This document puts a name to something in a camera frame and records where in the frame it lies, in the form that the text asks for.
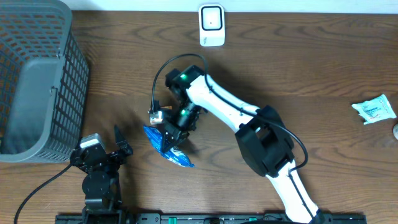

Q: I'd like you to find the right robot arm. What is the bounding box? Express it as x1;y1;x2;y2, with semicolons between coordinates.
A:
161;65;325;223

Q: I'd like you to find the green lid jar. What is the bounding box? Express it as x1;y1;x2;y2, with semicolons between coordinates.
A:
392;124;398;139

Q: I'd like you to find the grey plastic mesh basket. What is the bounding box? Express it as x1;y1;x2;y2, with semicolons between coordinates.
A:
1;1;90;163

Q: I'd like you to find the light teal snack packet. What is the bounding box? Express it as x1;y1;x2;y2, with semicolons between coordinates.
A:
351;94;397;125

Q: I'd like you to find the white barcode scanner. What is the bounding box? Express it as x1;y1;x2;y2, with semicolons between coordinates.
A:
198;4;226;47

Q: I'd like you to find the blue Oreo cookie pack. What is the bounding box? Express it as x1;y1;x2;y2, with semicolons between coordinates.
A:
143;126;195;167

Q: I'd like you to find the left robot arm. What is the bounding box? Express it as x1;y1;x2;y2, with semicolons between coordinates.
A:
70;126;134;224

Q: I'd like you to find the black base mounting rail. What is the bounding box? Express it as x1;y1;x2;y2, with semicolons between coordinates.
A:
55;212;368;224

